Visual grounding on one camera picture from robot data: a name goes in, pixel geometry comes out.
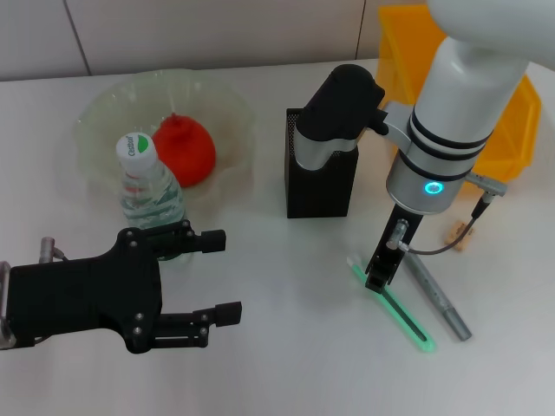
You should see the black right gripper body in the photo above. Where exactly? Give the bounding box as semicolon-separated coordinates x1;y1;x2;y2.
365;205;425;279

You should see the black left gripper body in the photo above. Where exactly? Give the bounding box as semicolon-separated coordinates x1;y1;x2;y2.
5;227;165;355

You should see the green utility knife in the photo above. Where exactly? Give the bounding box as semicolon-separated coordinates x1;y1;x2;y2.
346;255;436;354

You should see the grey marker pen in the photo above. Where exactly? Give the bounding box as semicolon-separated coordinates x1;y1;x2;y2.
402;252;473;342

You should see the clear green-label water bottle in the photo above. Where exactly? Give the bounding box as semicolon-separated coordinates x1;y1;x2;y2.
114;132;194;263

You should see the red-orange fruit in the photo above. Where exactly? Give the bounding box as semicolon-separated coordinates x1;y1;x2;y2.
151;112;218;188

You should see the tan eraser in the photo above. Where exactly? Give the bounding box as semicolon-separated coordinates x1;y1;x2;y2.
444;219;476;252

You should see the black mesh pen holder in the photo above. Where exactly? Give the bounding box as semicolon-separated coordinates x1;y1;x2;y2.
284;107;361;219

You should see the translucent green fruit plate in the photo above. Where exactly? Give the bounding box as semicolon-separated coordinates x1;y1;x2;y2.
75;68;258;218

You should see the yellow plastic bin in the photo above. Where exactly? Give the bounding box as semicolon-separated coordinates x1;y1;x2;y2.
375;3;543;197

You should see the right arm cable with plug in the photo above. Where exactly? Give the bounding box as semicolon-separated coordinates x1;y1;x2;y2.
388;171;509;257

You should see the right wrist camera housing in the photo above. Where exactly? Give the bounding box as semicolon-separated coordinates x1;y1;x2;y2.
293;63;389;172

